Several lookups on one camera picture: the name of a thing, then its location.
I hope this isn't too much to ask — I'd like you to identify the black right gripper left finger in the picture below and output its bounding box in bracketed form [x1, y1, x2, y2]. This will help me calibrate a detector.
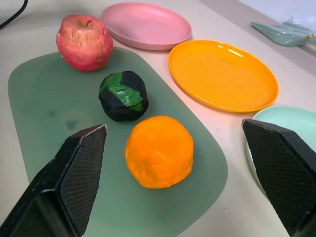
[0, 124, 108, 237]

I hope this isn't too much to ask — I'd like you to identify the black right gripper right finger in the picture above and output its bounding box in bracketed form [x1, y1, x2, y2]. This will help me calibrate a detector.
[241, 118, 316, 237]

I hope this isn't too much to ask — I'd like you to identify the light green plate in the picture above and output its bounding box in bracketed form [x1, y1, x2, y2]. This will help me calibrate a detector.
[245, 105, 316, 196]

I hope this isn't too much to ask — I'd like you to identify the orange fruit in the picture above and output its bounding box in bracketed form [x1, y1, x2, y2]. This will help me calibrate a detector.
[124, 115, 195, 190]

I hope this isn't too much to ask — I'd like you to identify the orange plate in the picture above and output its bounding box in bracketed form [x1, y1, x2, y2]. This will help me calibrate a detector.
[168, 39, 279, 113]

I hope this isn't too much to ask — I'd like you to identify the pink plate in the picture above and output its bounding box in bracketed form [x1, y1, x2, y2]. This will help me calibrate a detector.
[100, 2, 193, 51]

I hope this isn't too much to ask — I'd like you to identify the green cutting mat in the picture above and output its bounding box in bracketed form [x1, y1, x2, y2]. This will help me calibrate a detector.
[7, 46, 229, 237]

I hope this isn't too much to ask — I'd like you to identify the black and green wrapped ball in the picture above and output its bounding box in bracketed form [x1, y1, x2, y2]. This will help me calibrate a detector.
[98, 71, 149, 122]

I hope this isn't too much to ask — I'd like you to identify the red apple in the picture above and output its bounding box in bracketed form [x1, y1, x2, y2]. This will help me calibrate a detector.
[55, 14, 114, 72]

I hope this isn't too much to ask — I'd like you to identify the pale green object top right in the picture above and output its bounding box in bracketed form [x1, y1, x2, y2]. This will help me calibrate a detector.
[250, 16, 316, 53]

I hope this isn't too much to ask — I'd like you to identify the black cable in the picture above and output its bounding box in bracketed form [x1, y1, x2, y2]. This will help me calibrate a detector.
[0, 0, 29, 28]

